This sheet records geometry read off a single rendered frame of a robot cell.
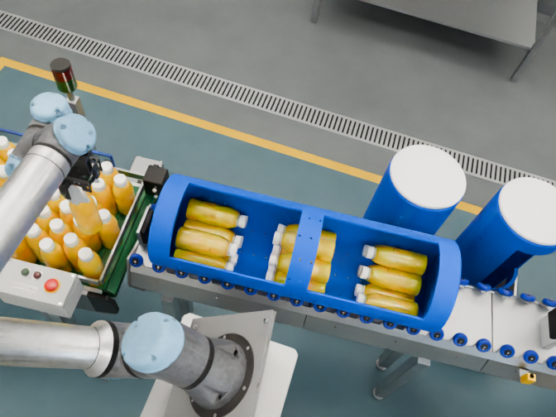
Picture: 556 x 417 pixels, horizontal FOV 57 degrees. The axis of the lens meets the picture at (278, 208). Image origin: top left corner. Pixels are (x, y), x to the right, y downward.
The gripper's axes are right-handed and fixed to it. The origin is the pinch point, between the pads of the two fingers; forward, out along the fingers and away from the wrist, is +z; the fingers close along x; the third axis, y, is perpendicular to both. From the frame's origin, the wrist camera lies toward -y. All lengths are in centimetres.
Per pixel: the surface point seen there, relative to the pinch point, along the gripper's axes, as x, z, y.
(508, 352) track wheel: -1, 33, 131
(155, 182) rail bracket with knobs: 27.1, 29.7, 8.7
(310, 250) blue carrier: 4, 8, 63
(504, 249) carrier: 39, 38, 133
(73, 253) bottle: -6.2, 26.1, -5.0
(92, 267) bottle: -9.0, 26.4, 2.0
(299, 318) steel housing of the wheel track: -3, 43, 66
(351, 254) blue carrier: 19, 31, 78
